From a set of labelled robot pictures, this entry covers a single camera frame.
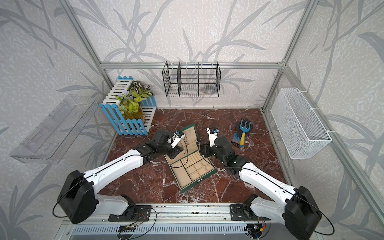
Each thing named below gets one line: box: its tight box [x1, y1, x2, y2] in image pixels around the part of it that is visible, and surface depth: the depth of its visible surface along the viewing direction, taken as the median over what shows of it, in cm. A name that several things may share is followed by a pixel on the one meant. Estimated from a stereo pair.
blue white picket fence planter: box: [99, 76, 157, 136], surface depth 99 cm
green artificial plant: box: [115, 80, 155, 114], surface depth 98 cm
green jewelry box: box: [164, 123, 217, 193], surface depth 86 cm
